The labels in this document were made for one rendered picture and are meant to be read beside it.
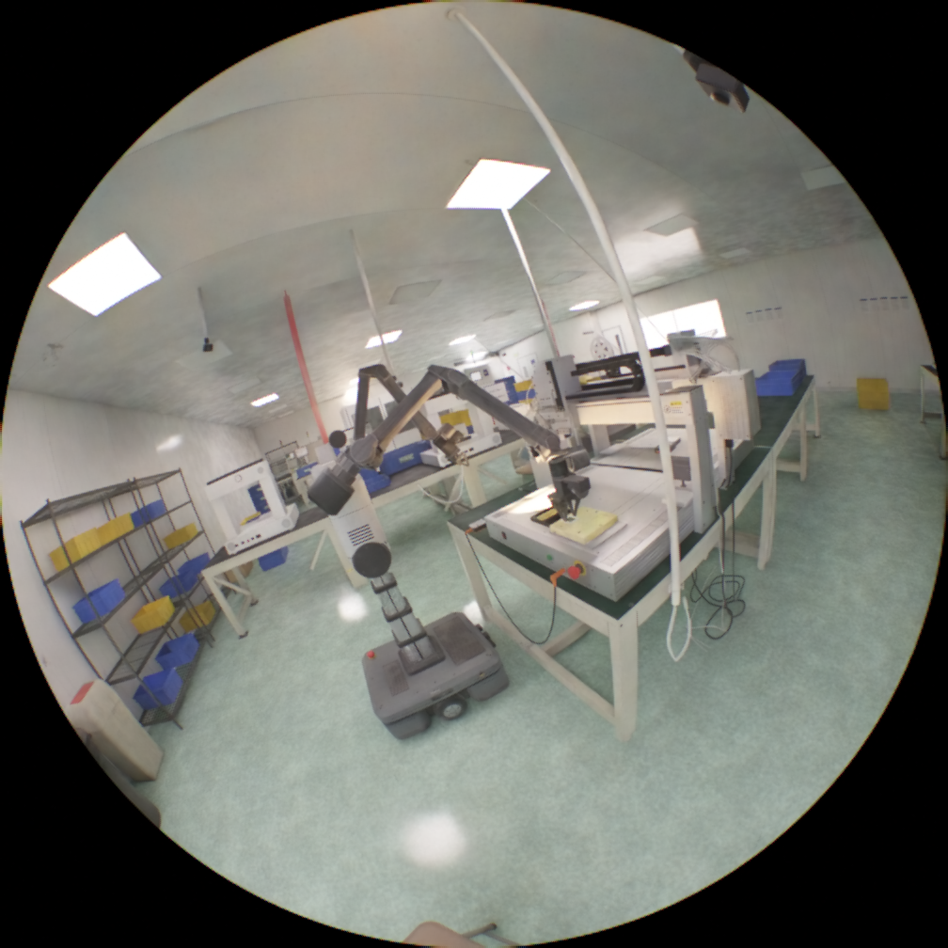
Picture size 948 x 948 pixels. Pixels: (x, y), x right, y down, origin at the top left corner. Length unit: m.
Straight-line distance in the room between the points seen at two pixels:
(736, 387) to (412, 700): 1.77
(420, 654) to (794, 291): 8.11
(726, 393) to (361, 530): 1.44
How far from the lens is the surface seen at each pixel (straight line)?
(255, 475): 3.08
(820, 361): 7.98
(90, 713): 2.58
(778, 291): 8.04
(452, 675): 1.57
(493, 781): 1.53
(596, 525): 1.04
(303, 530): 3.07
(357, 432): 1.54
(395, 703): 1.59
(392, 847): 1.58
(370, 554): 1.32
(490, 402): 1.07
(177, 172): 1.89
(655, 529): 1.04
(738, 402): 1.31
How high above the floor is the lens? 1.37
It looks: 14 degrees down
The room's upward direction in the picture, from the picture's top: 17 degrees counter-clockwise
